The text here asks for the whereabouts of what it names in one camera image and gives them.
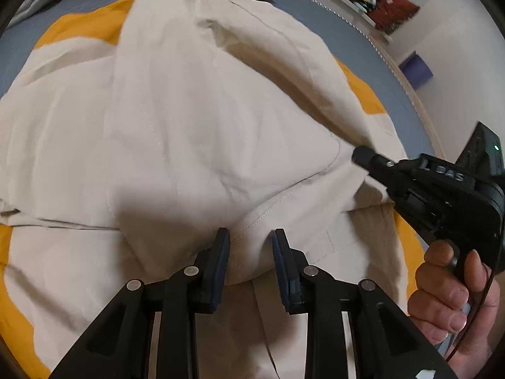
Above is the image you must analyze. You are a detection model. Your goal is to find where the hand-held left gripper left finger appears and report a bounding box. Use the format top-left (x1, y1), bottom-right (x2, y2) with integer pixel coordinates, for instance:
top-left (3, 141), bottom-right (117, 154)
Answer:
top-left (49, 227), bottom-right (231, 379)

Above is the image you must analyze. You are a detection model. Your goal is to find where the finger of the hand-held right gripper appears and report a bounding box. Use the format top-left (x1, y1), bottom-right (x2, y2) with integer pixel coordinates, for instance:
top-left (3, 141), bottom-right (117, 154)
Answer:
top-left (351, 145), bottom-right (408, 190)

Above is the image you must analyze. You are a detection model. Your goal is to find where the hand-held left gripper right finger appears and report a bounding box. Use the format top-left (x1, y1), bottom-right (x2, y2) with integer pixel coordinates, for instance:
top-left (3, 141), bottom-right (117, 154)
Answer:
top-left (272, 228), bottom-right (458, 379)

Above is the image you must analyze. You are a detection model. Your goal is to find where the beige and yellow hooded jacket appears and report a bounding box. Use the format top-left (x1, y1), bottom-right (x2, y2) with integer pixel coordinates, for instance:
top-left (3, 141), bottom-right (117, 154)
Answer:
top-left (0, 0), bottom-right (429, 379)

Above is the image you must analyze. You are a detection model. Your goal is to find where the purple bag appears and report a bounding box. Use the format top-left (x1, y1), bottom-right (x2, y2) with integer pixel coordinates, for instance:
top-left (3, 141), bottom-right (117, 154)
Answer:
top-left (398, 51), bottom-right (434, 87)

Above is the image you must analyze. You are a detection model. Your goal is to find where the dark red cushion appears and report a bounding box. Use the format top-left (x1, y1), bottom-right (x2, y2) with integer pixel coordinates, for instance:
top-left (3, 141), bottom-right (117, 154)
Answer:
top-left (373, 0), bottom-right (419, 34)

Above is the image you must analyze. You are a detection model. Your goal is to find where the person's right hand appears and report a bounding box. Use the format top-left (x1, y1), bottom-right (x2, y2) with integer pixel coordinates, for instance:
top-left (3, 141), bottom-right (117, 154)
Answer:
top-left (407, 241), bottom-right (499, 361)

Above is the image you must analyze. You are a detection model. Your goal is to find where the white window sill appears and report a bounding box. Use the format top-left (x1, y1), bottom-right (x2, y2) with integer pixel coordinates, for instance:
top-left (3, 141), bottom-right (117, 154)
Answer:
top-left (290, 0), bottom-right (393, 42)

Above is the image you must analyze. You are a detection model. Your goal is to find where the black cable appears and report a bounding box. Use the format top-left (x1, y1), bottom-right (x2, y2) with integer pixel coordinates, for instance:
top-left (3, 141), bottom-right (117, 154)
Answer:
top-left (446, 262), bottom-right (497, 362)

